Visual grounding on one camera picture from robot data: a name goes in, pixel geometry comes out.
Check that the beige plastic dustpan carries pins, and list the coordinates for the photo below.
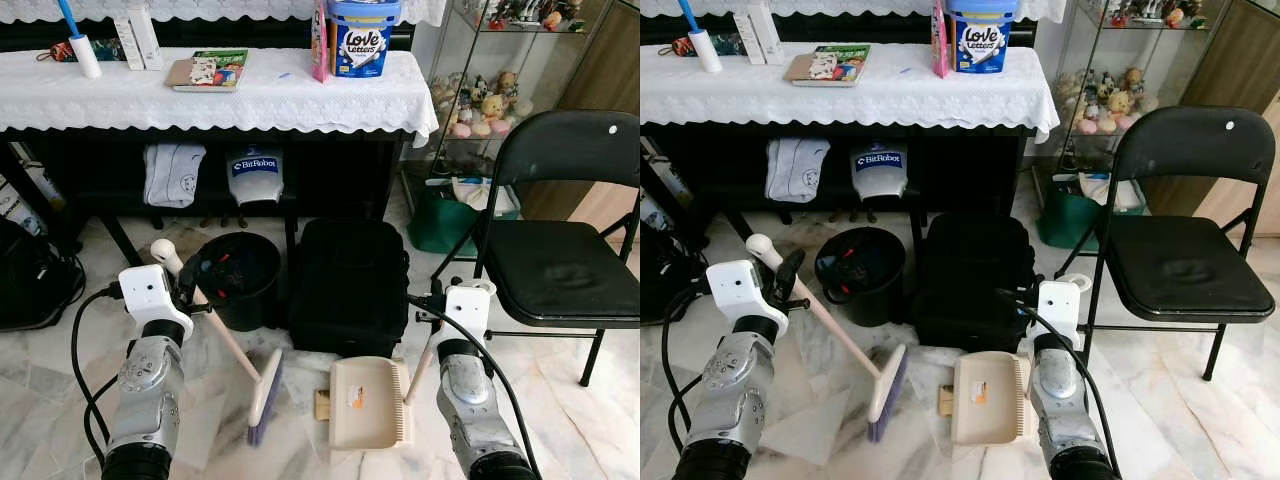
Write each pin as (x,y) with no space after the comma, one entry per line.
(985,400)
(365,405)

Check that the beige broom with purple bristles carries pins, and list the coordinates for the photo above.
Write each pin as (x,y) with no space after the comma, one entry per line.
(888,385)
(265,390)

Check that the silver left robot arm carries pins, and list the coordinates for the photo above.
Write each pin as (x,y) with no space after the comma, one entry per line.
(730,390)
(145,400)

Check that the black plastic bucket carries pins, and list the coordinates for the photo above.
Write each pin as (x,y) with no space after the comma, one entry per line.
(870,300)
(250,300)

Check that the green bag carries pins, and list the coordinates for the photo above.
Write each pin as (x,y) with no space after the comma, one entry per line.
(440,225)
(1065,220)

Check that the light grey shirt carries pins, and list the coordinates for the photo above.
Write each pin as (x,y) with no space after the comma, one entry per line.
(175,175)
(797,170)

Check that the white BitRobot bag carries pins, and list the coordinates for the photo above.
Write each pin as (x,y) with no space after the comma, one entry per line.
(255,185)
(880,180)

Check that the small brown cardboard piece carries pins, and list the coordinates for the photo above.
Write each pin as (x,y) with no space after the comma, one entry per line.
(322,405)
(946,400)

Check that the black folding chair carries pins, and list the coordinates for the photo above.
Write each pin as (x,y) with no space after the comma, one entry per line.
(1185,270)
(560,275)

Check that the black table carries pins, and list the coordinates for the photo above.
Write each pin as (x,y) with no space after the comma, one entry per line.
(960,170)
(330,170)

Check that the white printed bag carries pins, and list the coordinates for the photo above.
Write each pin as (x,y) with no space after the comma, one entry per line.
(655,210)
(20,205)

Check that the black backpack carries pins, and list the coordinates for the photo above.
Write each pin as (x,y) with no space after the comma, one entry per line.
(35,280)

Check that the white lace tablecloth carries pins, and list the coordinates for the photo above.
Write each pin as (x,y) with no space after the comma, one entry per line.
(860,8)
(200,105)
(220,8)
(850,100)

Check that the brown patterned notebook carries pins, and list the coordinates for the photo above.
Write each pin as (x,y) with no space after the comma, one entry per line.
(800,70)
(182,75)

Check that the green book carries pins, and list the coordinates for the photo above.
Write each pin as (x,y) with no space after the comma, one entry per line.
(855,62)
(232,65)

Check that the yellow plush bear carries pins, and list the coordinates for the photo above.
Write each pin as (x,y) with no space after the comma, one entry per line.
(1118,104)
(491,108)

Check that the white carton box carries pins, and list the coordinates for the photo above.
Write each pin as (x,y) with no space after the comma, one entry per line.
(745,40)
(125,45)
(770,35)
(150,40)

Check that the brown plush bear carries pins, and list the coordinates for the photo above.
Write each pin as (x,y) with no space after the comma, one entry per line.
(1134,82)
(508,85)

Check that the dark patterned pouch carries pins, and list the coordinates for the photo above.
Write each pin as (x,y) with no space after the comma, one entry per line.
(55,50)
(685,46)

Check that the pink carton box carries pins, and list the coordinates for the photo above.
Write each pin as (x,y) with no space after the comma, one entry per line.
(320,45)
(940,45)

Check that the glass display cabinet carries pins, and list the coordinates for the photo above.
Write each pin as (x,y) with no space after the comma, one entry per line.
(470,50)
(1090,45)

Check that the blue Love Letters tub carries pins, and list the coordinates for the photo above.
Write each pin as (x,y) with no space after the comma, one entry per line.
(362,45)
(982,42)

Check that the brown wooden door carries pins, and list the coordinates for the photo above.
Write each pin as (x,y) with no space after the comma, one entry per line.
(1230,60)
(600,60)

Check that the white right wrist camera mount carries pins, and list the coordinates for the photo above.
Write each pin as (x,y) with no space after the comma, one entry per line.
(1060,305)
(468,310)

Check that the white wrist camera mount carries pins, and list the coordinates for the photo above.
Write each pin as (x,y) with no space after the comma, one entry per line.
(738,292)
(468,310)
(1060,305)
(150,295)

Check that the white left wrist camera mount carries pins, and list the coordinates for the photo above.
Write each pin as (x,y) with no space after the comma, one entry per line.
(738,292)
(150,295)

